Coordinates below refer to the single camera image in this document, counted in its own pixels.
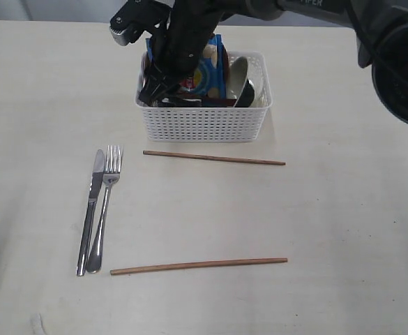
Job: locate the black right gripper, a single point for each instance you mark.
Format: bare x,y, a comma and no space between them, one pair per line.
177,50

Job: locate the blue chips bag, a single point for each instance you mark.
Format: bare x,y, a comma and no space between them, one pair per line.
206,81

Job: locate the wooden chopstick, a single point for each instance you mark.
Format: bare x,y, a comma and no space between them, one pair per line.
213,158
197,265

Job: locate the silver metal fork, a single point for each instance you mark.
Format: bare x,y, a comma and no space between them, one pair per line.
111,175

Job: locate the silver table knife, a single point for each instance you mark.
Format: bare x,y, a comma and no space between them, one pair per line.
94,190

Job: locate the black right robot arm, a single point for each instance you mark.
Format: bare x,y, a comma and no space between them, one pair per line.
381,29

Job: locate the brown round plate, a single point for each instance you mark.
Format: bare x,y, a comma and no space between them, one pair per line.
223,61

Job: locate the white perforated plastic basket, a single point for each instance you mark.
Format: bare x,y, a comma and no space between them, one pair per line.
212,124

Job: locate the brown wooden spoon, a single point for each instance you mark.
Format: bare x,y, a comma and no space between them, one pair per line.
217,102

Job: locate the white and black bowl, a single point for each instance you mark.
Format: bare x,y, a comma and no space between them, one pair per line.
244,86

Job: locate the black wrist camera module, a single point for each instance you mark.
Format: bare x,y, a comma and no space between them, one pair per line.
136,17

